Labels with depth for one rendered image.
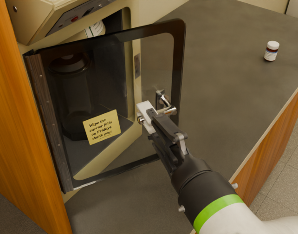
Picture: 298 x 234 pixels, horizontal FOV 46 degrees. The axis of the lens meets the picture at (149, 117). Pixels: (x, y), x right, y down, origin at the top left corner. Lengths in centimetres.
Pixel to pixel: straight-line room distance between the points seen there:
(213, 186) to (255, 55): 97
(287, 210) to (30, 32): 184
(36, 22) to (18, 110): 13
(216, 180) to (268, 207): 156
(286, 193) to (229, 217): 169
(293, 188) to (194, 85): 119
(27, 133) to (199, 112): 70
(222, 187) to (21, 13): 41
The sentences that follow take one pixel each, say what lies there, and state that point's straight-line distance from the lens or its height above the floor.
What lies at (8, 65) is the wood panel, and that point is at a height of 144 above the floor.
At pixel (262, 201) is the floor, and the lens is 215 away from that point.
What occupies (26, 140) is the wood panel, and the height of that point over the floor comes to 130.
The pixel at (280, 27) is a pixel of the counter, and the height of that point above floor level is 94.
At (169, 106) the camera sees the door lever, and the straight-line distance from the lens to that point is 77.
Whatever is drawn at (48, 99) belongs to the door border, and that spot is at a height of 129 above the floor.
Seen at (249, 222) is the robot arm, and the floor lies 125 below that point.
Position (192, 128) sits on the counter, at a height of 94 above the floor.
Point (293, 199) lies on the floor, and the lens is 222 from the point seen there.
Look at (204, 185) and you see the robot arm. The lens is 58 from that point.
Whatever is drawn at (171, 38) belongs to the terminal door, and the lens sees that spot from 72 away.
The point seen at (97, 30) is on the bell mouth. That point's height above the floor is 134.
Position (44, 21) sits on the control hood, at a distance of 53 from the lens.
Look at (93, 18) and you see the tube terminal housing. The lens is 73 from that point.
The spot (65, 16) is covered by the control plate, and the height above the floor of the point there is 146.
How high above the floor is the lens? 171
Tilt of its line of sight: 43 degrees down
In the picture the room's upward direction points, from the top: straight up
